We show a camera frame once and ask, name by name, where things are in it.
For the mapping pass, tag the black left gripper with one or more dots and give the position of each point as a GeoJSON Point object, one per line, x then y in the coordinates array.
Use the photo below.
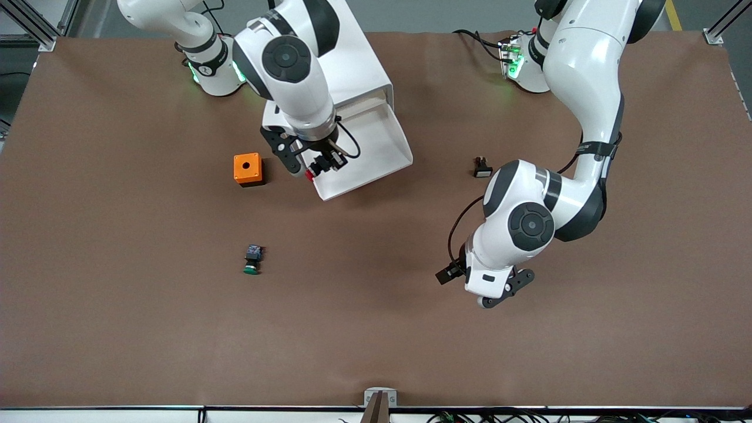
{"type": "Point", "coordinates": [453, 271]}

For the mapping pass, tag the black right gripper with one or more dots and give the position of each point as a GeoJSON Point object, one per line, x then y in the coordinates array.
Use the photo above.
{"type": "Point", "coordinates": [322, 154]}

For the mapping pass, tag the red push button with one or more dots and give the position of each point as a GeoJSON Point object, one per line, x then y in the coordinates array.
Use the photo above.
{"type": "Point", "coordinates": [309, 174]}

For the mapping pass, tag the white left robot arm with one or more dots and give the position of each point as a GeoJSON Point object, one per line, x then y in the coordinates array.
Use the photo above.
{"type": "Point", "coordinates": [581, 59]}

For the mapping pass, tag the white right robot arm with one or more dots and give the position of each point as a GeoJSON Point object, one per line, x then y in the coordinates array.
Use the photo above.
{"type": "Point", "coordinates": [288, 59]}

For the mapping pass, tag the white square push button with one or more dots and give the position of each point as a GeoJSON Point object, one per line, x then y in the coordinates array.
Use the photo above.
{"type": "Point", "coordinates": [483, 171]}

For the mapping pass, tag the white drawer cabinet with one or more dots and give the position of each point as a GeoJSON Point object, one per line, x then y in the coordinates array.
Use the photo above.
{"type": "Point", "coordinates": [364, 59]}

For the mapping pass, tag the green push button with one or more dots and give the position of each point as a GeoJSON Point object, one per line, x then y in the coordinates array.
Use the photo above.
{"type": "Point", "coordinates": [251, 268]}

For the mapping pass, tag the orange button enclosure box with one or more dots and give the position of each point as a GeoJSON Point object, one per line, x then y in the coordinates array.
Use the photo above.
{"type": "Point", "coordinates": [239, 173]}

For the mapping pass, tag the aluminium camera post with foot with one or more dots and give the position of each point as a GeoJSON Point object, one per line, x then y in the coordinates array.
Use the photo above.
{"type": "Point", "coordinates": [380, 399]}

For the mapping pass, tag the aluminium frame post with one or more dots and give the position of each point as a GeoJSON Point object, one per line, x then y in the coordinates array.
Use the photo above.
{"type": "Point", "coordinates": [712, 37]}
{"type": "Point", "coordinates": [47, 42]}

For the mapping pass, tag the white table edge rail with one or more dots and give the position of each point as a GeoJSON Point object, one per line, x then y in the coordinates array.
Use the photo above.
{"type": "Point", "coordinates": [117, 416]}

